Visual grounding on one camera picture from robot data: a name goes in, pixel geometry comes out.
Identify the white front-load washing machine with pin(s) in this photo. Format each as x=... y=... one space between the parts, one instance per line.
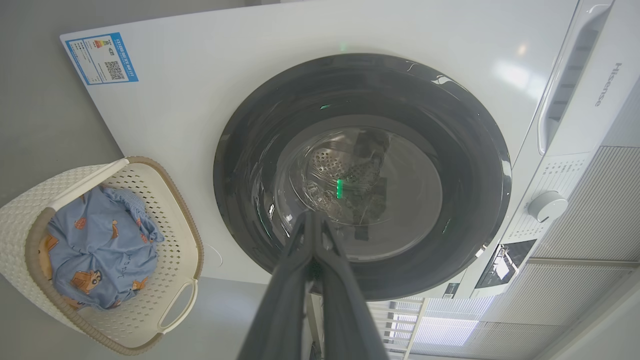
x=200 y=100

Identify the blue energy label sticker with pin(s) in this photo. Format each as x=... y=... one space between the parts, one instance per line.
x=102 y=59

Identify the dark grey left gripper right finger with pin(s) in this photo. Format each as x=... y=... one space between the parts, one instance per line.
x=345 y=310

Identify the white round control knob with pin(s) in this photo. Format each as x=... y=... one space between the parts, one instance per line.
x=547 y=206

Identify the white detergent drawer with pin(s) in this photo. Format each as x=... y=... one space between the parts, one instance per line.
x=600 y=90

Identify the blue cartoon-print shorts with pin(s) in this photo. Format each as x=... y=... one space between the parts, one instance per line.
x=105 y=240

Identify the black washer display panel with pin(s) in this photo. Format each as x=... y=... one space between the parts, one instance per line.
x=505 y=262

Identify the cream perforated laundry basket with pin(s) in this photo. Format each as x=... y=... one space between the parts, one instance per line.
x=170 y=260

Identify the round filter cover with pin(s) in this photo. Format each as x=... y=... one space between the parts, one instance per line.
x=212 y=255

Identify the dark round glass washer door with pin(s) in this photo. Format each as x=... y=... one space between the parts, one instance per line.
x=450 y=150

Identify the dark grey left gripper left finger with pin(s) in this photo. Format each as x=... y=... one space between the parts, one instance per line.
x=287 y=300

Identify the white metal railing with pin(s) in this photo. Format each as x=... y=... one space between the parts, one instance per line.
x=400 y=325

